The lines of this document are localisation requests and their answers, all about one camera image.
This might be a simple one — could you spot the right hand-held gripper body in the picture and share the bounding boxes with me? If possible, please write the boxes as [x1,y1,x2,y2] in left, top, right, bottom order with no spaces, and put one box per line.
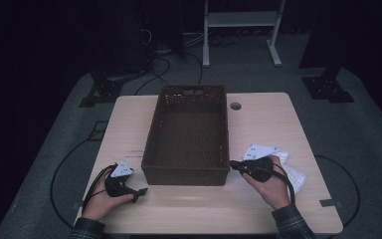
[241,143,281,183]

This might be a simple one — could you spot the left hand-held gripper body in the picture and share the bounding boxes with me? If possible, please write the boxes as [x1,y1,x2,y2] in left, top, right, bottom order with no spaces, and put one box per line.
[104,159,138,200]

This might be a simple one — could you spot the brown wicker basket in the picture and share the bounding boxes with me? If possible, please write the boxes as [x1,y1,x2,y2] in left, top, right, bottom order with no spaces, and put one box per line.
[141,85,231,187]

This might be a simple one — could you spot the person's left hand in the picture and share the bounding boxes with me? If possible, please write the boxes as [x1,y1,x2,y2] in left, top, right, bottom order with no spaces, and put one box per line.
[82,167,135,222]

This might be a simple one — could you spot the person's right hand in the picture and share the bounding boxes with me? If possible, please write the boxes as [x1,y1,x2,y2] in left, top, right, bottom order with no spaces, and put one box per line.
[242,154,291,211]

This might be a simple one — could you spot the grey tape strip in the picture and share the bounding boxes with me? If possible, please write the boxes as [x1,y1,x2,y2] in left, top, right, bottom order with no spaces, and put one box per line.
[318,198,343,208]
[72,199,91,210]

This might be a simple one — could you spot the black tape square outline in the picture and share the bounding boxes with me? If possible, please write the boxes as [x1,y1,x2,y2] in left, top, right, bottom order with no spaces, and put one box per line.
[89,120,109,141]

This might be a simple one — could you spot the black stand base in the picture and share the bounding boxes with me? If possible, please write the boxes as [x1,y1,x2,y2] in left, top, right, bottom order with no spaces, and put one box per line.
[301,66,356,104]
[79,71,124,109]

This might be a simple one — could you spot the white metal stand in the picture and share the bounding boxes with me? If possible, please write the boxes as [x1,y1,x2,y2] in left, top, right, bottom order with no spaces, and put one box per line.
[202,0,287,69]

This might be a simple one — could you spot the dark floor equipment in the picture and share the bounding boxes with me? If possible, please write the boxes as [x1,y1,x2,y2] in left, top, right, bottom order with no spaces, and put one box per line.
[91,0,185,76]

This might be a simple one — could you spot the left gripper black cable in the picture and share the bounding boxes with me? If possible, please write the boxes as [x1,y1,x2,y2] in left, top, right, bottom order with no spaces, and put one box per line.
[82,163,118,213]

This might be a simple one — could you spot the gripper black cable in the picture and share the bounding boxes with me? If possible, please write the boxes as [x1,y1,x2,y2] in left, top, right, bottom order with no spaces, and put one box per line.
[82,163,118,213]
[272,168,296,207]

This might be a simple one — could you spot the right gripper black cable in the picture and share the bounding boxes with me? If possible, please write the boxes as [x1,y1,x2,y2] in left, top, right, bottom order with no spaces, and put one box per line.
[272,168,296,207]

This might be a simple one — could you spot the black floor cable loop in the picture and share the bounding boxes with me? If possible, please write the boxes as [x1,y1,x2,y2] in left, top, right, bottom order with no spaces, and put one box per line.
[49,133,96,230]
[313,153,362,230]

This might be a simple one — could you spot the long black floor cable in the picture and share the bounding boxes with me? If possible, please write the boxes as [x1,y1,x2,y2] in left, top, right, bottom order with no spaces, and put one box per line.
[183,51,204,86]

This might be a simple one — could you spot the looped black floor cable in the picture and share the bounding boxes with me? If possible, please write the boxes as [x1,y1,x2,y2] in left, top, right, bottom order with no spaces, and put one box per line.
[133,56,172,97]

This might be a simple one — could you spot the black cable bundle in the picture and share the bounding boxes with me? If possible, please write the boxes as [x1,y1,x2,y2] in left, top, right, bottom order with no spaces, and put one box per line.
[208,33,243,48]

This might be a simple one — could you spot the white cables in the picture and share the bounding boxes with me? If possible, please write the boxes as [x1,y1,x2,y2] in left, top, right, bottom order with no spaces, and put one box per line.
[182,31,207,48]

